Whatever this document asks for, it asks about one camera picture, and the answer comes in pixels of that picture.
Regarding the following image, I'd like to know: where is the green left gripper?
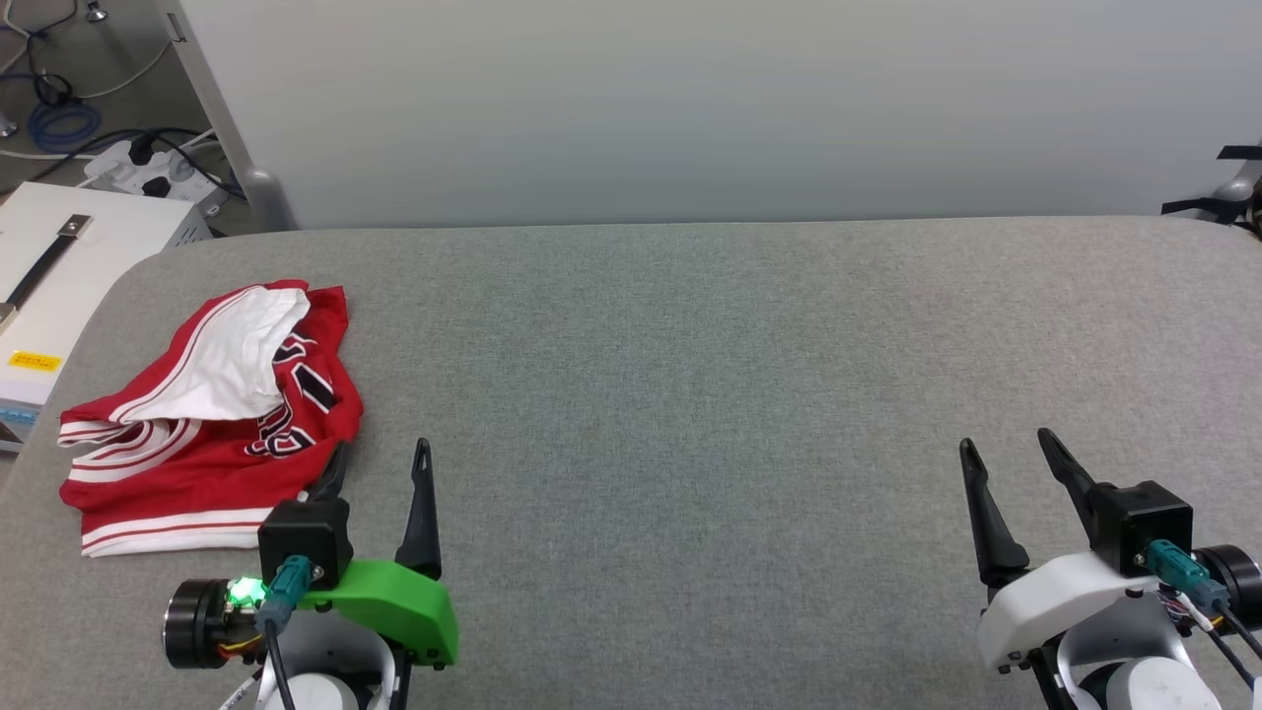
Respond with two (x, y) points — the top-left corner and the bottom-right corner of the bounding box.
(296, 438), (460, 669)

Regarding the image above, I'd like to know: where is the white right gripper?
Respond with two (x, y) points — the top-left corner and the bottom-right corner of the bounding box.
(959, 427), (1160, 672)

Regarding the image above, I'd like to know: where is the red and white jersey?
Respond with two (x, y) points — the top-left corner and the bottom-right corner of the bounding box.
(57, 279), (365, 560)

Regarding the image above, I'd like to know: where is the grey stand with black tape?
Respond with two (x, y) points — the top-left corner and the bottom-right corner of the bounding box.
(1160, 144), (1262, 239)

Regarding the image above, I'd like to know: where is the white box appliance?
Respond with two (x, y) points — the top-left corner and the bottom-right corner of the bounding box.
(0, 181), (214, 455)

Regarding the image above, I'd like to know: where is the white power strip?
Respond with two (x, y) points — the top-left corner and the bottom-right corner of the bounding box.
(81, 137), (231, 214)

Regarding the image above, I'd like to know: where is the black cable with teal plug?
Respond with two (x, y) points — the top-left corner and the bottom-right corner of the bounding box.
(254, 555), (316, 710)
(1144, 539), (1262, 691)

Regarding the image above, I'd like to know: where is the grey metal partition post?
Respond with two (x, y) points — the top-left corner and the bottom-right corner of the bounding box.
(158, 0), (298, 234)

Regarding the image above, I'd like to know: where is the black strap handle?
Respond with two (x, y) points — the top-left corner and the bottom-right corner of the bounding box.
(3, 214), (94, 321)

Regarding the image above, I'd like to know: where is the blue coiled cable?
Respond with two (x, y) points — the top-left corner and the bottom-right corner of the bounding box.
(26, 98), (104, 155)

